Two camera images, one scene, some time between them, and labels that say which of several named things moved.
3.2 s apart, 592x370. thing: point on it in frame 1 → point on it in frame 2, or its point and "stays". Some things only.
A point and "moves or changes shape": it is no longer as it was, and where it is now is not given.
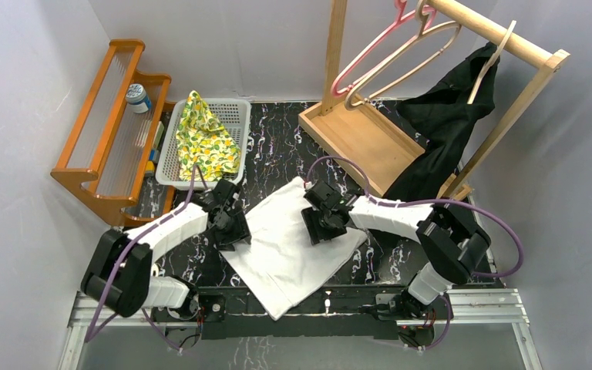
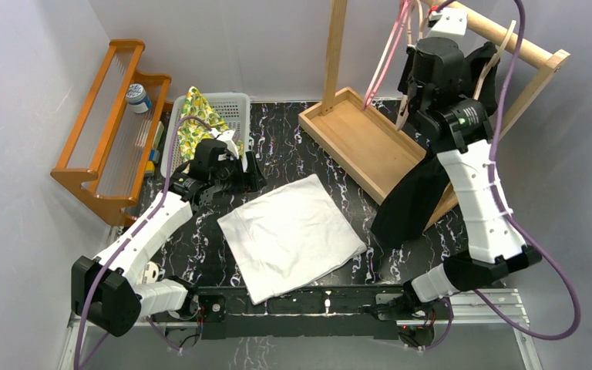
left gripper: (233, 233) → (247, 173)
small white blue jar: (137, 99) stays
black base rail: (227, 313) stays
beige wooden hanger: (488, 65) stays
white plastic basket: (233, 115) stays
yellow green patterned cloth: (201, 140) stays
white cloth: (280, 265) moves or changes shape
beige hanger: (422, 21) moves or changes shape
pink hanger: (400, 5) → (370, 96)
